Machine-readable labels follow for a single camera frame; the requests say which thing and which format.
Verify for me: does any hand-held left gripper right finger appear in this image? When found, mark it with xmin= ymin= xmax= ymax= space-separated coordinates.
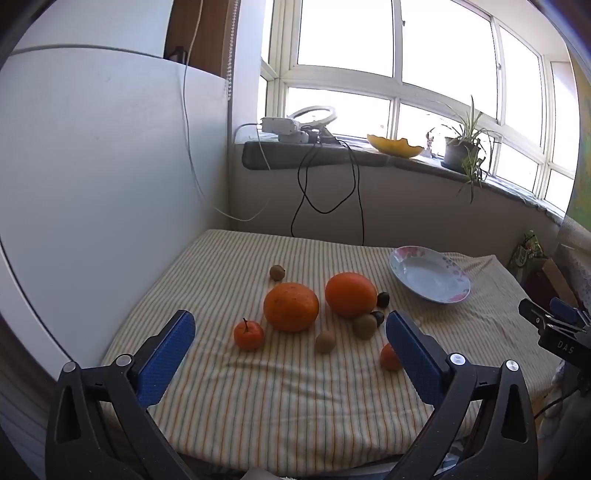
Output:
xmin=385 ymin=310 xmax=541 ymax=480

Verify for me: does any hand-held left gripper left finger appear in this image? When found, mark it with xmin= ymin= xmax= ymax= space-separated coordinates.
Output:
xmin=45 ymin=309 xmax=197 ymax=480

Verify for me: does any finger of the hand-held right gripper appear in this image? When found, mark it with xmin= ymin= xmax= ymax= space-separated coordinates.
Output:
xmin=549 ymin=296 xmax=591 ymax=326
xmin=518 ymin=298 xmax=557 ymax=334

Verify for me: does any stemless tangerine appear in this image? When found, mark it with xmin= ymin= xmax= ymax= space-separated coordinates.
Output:
xmin=380 ymin=342 xmax=403 ymax=372

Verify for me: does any tangerine with stem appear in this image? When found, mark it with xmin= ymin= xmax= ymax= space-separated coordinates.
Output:
xmin=233 ymin=318 xmax=265 ymax=352

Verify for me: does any floral white plate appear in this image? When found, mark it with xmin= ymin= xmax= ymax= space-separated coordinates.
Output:
xmin=389 ymin=246 xmax=472 ymax=304

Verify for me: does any large orange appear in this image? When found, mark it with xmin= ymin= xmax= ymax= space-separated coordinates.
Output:
xmin=325 ymin=272 xmax=378 ymax=318
xmin=263 ymin=282 xmax=320 ymax=333

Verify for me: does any brown cardboard box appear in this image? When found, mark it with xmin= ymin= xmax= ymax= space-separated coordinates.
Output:
xmin=542 ymin=258 xmax=580 ymax=305

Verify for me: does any white lace cloth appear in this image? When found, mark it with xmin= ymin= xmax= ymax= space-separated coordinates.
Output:
xmin=556 ymin=217 xmax=591 ymax=305

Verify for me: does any green tissue pack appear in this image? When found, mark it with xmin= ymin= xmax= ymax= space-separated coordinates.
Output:
xmin=508 ymin=231 xmax=548 ymax=278

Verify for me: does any striped bed sheet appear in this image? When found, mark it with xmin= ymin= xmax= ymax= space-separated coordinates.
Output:
xmin=99 ymin=229 xmax=561 ymax=478

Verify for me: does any potted spider plant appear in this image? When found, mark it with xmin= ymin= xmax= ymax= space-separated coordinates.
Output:
xmin=427 ymin=95 xmax=502 ymax=204

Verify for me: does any yellow hollow melon rind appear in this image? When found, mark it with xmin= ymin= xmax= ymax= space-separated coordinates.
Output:
xmin=367 ymin=134 xmax=424 ymax=160

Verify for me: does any white power strip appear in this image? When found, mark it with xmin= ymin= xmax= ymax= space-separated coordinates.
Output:
xmin=260 ymin=117 xmax=300 ymax=136

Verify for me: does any wall map poster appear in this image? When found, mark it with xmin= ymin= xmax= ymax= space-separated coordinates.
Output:
xmin=566 ymin=46 xmax=591 ymax=222

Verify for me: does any black cable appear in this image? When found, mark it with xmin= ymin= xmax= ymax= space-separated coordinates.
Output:
xmin=291 ymin=134 xmax=365 ymax=246

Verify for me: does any white cable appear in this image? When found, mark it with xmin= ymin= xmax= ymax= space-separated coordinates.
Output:
xmin=183 ymin=0 xmax=273 ymax=221

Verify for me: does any white window frame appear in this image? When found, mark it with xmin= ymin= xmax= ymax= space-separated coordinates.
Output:
xmin=259 ymin=0 xmax=578 ymax=215

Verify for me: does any white ring light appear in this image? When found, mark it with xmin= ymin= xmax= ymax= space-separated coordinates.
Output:
xmin=287 ymin=105 xmax=339 ymax=137

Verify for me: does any white bead blind cord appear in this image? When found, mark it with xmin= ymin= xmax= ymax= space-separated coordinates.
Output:
xmin=223 ymin=0 xmax=242 ymax=153

